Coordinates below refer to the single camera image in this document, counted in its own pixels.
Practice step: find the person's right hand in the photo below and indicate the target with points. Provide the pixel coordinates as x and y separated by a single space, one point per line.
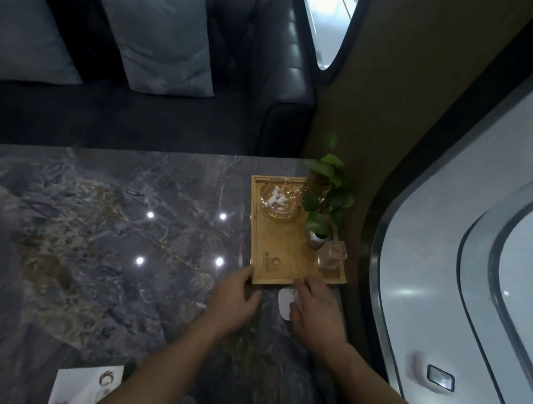
320 320

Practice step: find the grey-blue cushion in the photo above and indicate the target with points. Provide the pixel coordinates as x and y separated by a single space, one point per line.
20 30
162 43

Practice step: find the white wall switch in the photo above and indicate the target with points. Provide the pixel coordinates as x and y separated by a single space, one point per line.
435 373

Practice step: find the green plant in glass vase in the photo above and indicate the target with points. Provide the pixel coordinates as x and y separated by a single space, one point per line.
322 186

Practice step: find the person's left hand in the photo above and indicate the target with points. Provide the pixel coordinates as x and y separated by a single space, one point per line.
231 302

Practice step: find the wooden tray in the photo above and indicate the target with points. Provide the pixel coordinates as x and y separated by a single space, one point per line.
285 253

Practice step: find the glass ashtray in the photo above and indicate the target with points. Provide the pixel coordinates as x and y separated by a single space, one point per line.
279 203

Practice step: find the small plant in white pot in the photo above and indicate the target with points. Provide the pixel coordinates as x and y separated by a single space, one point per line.
319 230

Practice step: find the large rounded window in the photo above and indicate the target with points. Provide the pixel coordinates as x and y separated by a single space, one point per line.
452 274

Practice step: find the white crumpled paper bits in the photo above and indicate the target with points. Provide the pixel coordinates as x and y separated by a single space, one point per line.
280 196

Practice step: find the square glass toothpick holder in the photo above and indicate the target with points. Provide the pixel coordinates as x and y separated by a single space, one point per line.
331 256

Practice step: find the person's left forearm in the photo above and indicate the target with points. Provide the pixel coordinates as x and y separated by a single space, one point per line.
161 370

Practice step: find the small rounded window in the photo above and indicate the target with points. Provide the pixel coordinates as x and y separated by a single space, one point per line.
329 17

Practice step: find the white oval remote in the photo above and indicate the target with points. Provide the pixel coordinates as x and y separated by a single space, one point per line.
285 302

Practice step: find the person's right thumb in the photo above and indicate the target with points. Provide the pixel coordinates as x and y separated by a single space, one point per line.
294 313

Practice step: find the white printed card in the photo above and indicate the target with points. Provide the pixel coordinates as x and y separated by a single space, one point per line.
84 386

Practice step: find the person's right forearm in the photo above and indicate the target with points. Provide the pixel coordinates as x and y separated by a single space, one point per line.
379 396

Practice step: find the person's left thumb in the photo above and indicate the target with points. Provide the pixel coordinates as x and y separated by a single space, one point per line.
253 300

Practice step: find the dark leather sofa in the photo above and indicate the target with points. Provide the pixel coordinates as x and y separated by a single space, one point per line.
237 112

